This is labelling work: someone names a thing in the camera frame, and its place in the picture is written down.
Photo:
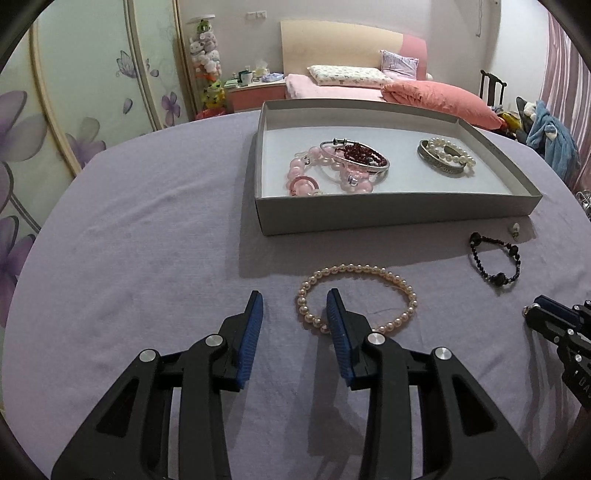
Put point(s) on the pink white nightstand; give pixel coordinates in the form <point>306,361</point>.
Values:
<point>254,98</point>

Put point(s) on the grey shallow cardboard box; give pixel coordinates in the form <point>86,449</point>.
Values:
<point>401,152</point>

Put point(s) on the yellow red toy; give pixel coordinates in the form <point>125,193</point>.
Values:
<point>508,121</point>

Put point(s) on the blue garment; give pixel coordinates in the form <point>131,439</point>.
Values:
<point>551,134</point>

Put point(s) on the clear tube of plush toys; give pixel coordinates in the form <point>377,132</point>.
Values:
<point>205,46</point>

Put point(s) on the red plastic bag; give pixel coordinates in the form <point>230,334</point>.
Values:
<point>210,114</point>

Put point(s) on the wide silver cuff bangle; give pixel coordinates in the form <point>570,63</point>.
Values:
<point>436,162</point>

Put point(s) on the wardrobe with flower doors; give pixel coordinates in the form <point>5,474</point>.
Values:
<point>69,69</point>

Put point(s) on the pale purple pillow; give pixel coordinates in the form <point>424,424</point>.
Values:
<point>399,62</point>

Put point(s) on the pink curtain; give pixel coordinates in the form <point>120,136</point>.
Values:
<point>563,69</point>

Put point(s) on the tissue box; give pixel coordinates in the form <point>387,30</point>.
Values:
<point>261,70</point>

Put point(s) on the yellow plush toy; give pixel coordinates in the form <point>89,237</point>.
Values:
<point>213,94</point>

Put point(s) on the white mug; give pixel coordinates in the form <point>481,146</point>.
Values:
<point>246,77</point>

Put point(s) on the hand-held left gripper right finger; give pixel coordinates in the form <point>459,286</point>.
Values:
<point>337,332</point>

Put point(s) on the white wall switch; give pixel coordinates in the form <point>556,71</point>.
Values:
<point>256,15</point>

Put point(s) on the bed with pink sheet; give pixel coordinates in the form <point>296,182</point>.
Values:
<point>323,87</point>

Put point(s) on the salmon pink duvet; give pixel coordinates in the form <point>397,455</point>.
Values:
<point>438,99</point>

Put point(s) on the dark wooden chair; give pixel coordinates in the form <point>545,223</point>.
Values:
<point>489,90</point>

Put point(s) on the white patterned pillow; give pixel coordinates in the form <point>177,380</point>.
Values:
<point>351,74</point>

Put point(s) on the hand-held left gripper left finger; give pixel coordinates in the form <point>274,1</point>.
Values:
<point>251,332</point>

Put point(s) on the thin silver bangle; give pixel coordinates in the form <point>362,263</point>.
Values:
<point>340,141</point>

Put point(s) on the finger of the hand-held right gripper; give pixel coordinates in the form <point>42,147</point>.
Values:
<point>584,314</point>
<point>549,314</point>

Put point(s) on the cream and pink headboard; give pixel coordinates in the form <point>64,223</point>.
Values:
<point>332,46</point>

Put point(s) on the small white charm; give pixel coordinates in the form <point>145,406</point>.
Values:
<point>515,229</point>

